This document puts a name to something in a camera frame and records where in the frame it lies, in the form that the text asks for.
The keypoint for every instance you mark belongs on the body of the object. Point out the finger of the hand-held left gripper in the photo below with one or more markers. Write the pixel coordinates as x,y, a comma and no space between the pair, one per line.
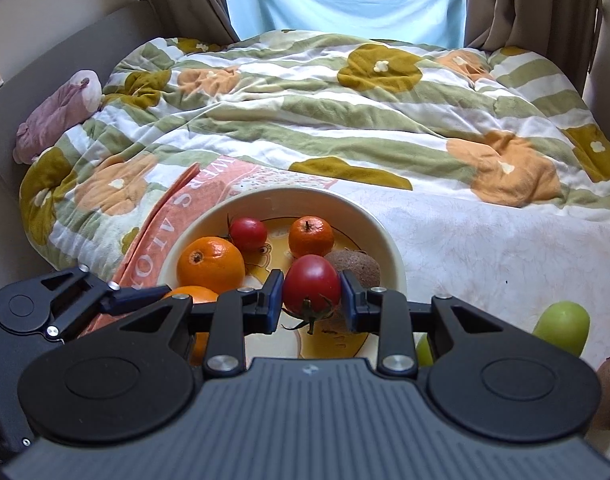
135,298

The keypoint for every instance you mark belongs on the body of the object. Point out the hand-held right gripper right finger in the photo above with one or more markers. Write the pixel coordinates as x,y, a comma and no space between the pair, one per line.
346,302

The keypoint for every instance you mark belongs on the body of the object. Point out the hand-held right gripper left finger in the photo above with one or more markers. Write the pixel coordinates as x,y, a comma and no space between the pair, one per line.
274,302

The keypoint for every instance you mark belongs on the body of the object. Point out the red cherry tomato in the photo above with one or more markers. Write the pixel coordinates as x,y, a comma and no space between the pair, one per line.
247,234
311,285

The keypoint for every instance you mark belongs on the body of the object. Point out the large orange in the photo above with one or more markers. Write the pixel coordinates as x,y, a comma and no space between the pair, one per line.
210,265
197,294

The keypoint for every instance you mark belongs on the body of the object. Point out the small tangerine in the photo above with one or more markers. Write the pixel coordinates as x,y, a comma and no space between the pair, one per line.
311,236

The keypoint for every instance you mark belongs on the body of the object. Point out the cream bowl with duck print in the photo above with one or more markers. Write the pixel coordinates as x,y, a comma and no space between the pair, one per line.
365,230

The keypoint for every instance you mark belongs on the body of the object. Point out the green apple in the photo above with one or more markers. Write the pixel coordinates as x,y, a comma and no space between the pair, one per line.
425,351
560,327

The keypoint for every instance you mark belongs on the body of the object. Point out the white towel with pink border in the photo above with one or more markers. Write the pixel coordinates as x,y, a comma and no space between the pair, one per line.
460,250

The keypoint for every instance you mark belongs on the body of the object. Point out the floral striped blanket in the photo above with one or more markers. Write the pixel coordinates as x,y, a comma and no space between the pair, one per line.
335,110

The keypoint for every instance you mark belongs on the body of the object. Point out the pink plush toy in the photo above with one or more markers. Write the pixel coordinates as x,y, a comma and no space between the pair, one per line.
55,115

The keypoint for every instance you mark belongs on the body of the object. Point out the grey bed headboard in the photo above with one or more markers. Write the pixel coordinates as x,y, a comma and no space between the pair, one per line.
85,40

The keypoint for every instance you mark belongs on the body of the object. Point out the brown curtain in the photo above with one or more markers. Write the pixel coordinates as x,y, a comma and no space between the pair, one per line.
525,5
185,0

